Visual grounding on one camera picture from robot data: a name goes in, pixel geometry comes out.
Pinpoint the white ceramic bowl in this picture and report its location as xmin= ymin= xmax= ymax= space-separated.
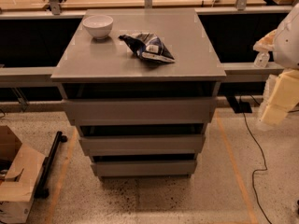
xmin=82 ymin=15 xmax=113 ymax=39

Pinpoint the grey bottom drawer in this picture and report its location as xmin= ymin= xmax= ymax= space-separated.
xmin=91 ymin=161 xmax=197 ymax=177

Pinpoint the grey drawer cabinet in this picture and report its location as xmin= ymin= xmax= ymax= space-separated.
xmin=51 ymin=8 xmax=226 ymax=164

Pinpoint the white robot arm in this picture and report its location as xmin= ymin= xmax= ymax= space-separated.
xmin=253 ymin=4 xmax=299 ymax=129

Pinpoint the black metal bar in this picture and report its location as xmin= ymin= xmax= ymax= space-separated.
xmin=35 ymin=131 xmax=67 ymax=199

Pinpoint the brown cardboard box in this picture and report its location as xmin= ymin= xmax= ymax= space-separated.
xmin=0 ymin=125 xmax=45 ymax=224

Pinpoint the dark blue chip bag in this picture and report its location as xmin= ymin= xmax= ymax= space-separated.
xmin=119 ymin=33 xmax=175 ymax=63

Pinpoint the grey metal rail frame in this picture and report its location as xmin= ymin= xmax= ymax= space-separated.
xmin=0 ymin=0 xmax=299 ymax=88

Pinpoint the grey drawer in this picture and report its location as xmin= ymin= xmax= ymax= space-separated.
xmin=91 ymin=161 xmax=197 ymax=177
xmin=63 ymin=98 xmax=216 ymax=125
xmin=79 ymin=134 xmax=206 ymax=156

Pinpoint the clear sanitizer pump bottle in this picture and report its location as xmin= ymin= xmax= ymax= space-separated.
xmin=253 ymin=51 xmax=270 ymax=68

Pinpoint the black floor power box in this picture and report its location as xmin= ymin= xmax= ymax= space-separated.
xmin=226 ymin=96 xmax=252 ymax=114

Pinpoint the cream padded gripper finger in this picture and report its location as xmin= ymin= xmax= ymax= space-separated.
xmin=259 ymin=69 xmax=299 ymax=127

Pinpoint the grey middle drawer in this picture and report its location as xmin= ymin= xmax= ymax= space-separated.
xmin=79 ymin=134 xmax=206 ymax=156

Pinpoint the black floor cable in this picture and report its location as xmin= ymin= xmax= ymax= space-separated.
xmin=238 ymin=95 xmax=274 ymax=224

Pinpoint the grey top drawer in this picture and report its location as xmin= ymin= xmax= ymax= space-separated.
xmin=63 ymin=98 xmax=216 ymax=125

